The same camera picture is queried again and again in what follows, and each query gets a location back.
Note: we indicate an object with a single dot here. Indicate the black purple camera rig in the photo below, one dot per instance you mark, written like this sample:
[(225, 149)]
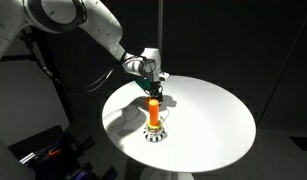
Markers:
[(58, 161)]

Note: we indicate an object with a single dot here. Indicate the round orange disc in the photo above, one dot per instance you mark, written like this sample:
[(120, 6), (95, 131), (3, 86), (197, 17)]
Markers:
[(147, 99)]

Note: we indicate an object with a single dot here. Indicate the orange cylinder block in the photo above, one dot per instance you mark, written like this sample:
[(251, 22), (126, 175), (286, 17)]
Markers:
[(154, 112)]

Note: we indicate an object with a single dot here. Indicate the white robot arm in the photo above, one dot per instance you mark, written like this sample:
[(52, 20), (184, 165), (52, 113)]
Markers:
[(59, 16)]

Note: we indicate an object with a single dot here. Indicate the white table pedestal base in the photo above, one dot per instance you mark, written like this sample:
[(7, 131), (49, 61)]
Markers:
[(156, 174)]

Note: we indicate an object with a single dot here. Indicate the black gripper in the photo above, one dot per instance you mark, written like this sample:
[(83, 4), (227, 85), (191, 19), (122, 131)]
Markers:
[(154, 89)]

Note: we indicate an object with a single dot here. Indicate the black white striped base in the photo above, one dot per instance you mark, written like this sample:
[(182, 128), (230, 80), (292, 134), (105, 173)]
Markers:
[(155, 136)]

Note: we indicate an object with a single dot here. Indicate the round white table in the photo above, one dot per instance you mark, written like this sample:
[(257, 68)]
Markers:
[(207, 127)]

